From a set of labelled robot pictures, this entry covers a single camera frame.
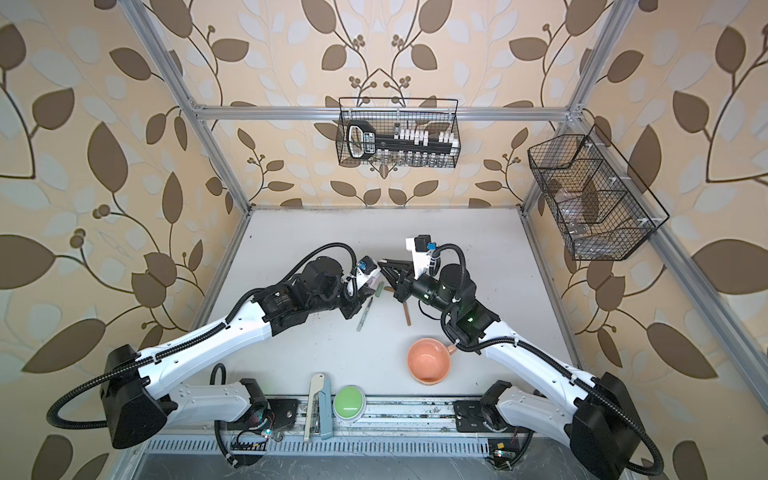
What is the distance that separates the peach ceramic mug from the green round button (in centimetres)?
15

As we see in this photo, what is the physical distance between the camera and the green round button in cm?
75

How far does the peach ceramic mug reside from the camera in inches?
31.5
